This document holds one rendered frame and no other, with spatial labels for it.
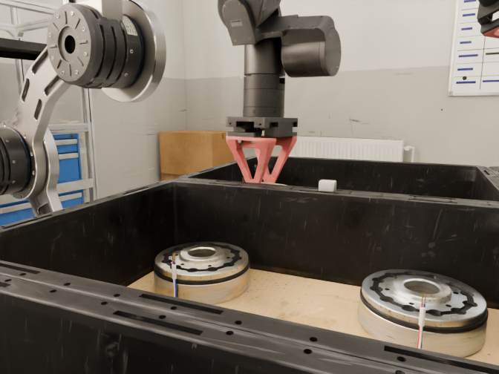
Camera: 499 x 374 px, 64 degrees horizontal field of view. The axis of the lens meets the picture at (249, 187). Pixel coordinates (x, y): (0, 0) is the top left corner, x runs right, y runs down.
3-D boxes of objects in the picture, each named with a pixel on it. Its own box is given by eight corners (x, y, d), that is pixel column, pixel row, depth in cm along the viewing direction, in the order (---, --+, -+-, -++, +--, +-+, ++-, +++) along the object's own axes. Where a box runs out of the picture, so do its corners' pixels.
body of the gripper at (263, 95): (298, 130, 59) (301, 79, 58) (266, 132, 51) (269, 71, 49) (260, 129, 62) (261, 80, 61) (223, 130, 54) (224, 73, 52)
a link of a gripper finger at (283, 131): (296, 185, 60) (298, 122, 59) (275, 192, 54) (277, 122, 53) (256, 180, 64) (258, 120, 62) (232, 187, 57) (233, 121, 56)
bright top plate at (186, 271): (134, 271, 41) (134, 266, 41) (186, 241, 51) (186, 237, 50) (222, 288, 38) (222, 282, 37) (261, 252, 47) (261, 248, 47)
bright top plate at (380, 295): (354, 312, 33) (354, 306, 33) (367, 268, 42) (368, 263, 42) (496, 339, 29) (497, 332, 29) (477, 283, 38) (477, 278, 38)
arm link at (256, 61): (258, 36, 58) (236, 29, 53) (301, 32, 54) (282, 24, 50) (257, 86, 59) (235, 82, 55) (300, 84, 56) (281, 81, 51)
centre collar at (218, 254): (170, 262, 43) (170, 256, 43) (194, 247, 47) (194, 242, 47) (211, 268, 41) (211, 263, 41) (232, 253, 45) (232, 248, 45)
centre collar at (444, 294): (390, 299, 34) (390, 292, 34) (393, 277, 39) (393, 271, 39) (454, 310, 32) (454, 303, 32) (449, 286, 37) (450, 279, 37)
